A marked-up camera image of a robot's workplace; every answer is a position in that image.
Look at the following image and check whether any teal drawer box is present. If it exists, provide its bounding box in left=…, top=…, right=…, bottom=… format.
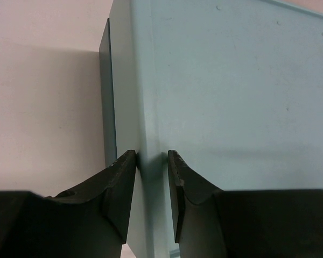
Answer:
left=101, top=1, right=323, bottom=257

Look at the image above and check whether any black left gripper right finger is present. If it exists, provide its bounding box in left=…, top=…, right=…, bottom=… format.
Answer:
left=167, top=150, right=323, bottom=257

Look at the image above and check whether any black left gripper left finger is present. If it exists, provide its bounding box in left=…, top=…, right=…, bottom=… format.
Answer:
left=0, top=150, right=136, bottom=257

